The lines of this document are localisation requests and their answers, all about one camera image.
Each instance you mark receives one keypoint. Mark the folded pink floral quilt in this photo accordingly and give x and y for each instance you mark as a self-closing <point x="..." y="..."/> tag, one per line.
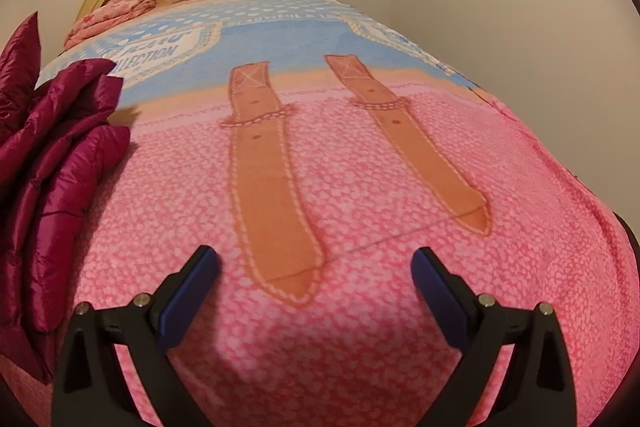
<point x="107" y="14"/>

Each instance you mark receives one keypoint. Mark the magenta puffer jacket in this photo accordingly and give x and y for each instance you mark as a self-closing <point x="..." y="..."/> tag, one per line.
<point x="55" y="187"/>

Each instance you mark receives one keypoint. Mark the pink and blue printed blanket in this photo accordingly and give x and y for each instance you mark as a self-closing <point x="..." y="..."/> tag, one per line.
<point x="350" y="167"/>

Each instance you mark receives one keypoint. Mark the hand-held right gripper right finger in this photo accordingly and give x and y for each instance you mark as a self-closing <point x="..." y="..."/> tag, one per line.
<point x="442" y="302"/>

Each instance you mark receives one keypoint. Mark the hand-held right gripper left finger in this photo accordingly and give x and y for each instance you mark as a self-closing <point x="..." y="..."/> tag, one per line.
<point x="186" y="302"/>

